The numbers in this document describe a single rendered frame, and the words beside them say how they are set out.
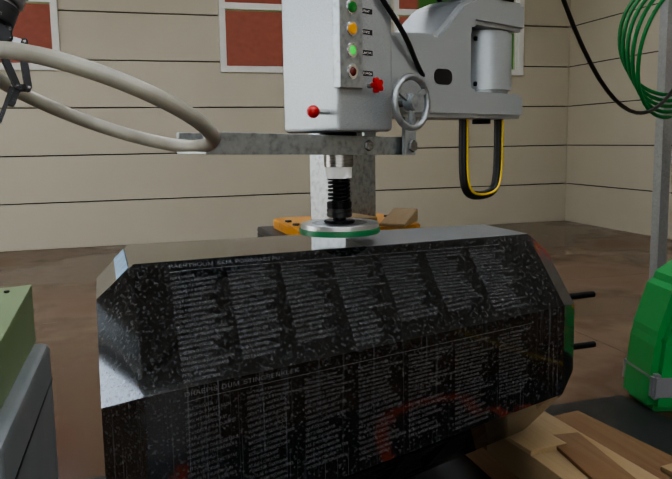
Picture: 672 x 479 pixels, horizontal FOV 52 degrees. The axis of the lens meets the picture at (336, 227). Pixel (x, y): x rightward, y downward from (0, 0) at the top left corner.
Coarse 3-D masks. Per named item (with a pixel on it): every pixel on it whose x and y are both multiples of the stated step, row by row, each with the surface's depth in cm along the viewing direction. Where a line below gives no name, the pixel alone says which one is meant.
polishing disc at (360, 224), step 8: (304, 224) 183; (312, 224) 183; (320, 224) 182; (328, 224) 182; (336, 224) 182; (344, 224) 182; (352, 224) 181; (360, 224) 181; (368, 224) 181; (376, 224) 182
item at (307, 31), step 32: (288, 0) 178; (320, 0) 169; (288, 32) 179; (320, 32) 170; (384, 32) 177; (288, 64) 180; (320, 64) 171; (384, 64) 178; (288, 96) 181; (320, 96) 172; (352, 96) 171; (384, 96) 179; (288, 128) 183; (320, 128) 174; (352, 128) 172; (384, 128) 180
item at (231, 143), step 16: (224, 144) 152; (240, 144) 155; (256, 144) 158; (272, 144) 161; (288, 144) 164; (304, 144) 168; (320, 144) 171; (336, 144) 175; (352, 144) 179; (368, 144) 182; (384, 144) 187; (400, 144) 192; (416, 144) 191
